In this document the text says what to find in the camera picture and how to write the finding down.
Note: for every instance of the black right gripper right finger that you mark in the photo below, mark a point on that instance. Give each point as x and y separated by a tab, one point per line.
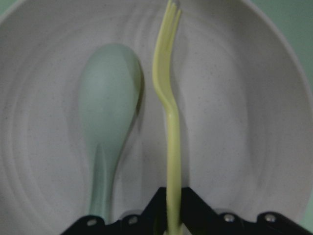
201	219

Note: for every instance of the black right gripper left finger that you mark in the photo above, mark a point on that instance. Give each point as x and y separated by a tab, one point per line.
151	221

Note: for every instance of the white round plate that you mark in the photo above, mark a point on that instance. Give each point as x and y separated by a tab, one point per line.
246	113

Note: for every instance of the yellow plastic fork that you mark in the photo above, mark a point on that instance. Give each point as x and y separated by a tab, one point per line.
161	69

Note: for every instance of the light green plastic spoon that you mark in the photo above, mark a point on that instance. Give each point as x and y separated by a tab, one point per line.
109	93

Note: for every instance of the light green plastic tray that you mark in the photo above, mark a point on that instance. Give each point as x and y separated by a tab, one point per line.
293	27

